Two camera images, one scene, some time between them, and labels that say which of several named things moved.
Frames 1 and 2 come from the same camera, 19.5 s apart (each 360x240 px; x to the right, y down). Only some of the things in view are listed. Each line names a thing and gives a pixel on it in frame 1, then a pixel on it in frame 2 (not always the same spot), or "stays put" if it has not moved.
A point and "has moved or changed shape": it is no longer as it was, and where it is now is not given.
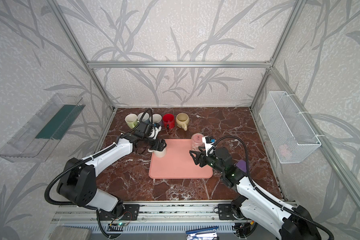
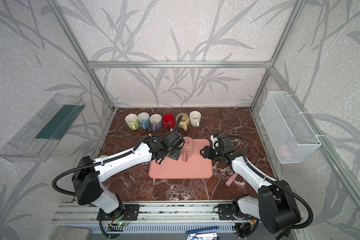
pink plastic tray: (178, 163) stays put
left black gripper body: (144, 137) → (168, 152)
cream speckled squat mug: (182, 120) stays put
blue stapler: (207, 233) stays put
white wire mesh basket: (291, 137) stays put
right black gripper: (197, 154) → (207, 151)
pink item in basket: (284, 150) stays put
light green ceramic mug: (131, 120) stays put
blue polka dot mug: (145, 118) stays put
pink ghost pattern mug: (197, 141) → (188, 148)
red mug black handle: (168, 121) stays put
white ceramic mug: (158, 153) has moved or changed shape
